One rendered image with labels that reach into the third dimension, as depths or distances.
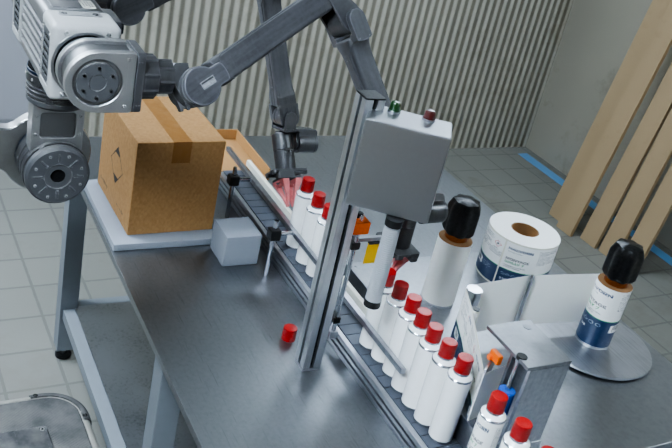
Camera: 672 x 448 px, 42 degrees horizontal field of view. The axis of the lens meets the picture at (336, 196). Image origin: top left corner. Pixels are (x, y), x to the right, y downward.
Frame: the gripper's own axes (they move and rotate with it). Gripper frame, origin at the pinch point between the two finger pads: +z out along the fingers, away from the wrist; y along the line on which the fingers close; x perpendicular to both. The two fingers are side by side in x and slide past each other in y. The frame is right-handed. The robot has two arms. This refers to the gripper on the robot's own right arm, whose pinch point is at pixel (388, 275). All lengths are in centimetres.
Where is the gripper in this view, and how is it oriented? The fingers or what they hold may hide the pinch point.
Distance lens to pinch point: 211.1
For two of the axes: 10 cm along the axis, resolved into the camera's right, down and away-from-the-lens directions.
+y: -4.5, -4.9, 7.5
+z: -2.0, 8.7, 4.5
